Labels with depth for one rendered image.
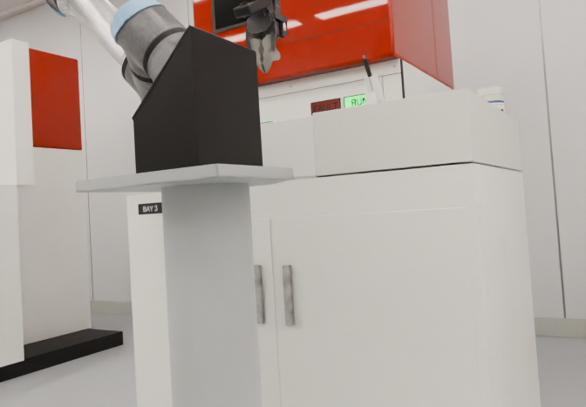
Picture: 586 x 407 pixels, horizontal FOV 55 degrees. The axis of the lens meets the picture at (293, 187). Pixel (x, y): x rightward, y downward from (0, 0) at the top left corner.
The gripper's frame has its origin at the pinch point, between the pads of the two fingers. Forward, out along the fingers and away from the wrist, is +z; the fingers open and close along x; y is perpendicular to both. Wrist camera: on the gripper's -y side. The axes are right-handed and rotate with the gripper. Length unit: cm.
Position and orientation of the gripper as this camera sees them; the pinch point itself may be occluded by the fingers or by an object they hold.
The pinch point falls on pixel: (263, 67)
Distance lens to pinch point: 144.0
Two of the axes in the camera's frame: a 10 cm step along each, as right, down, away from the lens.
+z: 0.6, 10.0, -0.4
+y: 5.1, 0.0, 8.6
